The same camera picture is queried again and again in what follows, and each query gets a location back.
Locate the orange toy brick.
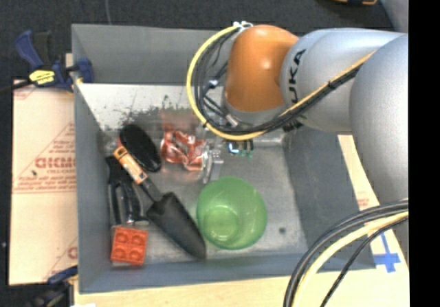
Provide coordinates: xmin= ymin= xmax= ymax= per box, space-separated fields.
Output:
xmin=109 ymin=226 xmax=149 ymax=267

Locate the grey metal bin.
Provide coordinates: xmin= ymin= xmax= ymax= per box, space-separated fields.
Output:
xmin=70 ymin=23 xmax=375 ymax=295

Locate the green plastic cup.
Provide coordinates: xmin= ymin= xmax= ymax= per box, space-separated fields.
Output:
xmin=195 ymin=176 xmax=269 ymax=251

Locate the black hand tool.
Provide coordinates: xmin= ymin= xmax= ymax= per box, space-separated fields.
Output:
xmin=104 ymin=155 xmax=149 ymax=228

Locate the red and white crumpled packet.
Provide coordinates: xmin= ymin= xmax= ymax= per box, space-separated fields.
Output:
xmin=160 ymin=130 xmax=208 ymax=172

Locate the black trowel with orange handle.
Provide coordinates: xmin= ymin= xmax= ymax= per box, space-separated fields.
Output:
xmin=113 ymin=146 xmax=208 ymax=260

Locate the black oval brush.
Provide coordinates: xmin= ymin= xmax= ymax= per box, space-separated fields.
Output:
xmin=118 ymin=123 xmax=163 ymax=173

